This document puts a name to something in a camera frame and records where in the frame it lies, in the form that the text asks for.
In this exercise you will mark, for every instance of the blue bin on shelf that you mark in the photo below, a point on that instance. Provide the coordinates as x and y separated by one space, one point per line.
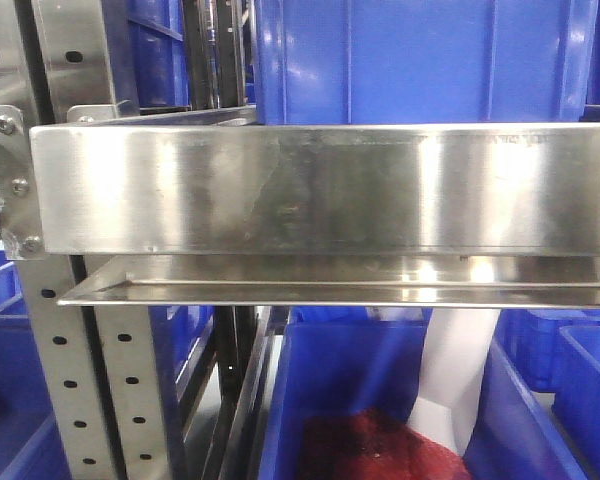
407 62

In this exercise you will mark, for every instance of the stainless steel shelf beam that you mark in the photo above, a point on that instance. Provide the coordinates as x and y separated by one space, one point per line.
478 215

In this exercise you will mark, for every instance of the perforated steel shelf upright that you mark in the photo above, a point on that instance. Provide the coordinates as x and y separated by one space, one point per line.
102 372

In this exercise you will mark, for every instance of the blue bin with red cloth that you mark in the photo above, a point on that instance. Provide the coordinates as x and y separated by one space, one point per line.
341 368

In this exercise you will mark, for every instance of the red mesh cloth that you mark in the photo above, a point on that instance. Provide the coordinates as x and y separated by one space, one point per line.
373 445

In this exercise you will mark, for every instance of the blue bin lower right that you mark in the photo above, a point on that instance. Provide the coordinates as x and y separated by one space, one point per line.
558 352

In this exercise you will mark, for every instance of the blue bin lower left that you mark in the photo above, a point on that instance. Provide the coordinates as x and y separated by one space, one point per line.
30 445

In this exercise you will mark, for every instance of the steel corner bracket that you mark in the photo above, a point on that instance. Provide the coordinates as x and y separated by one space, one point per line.
20 223

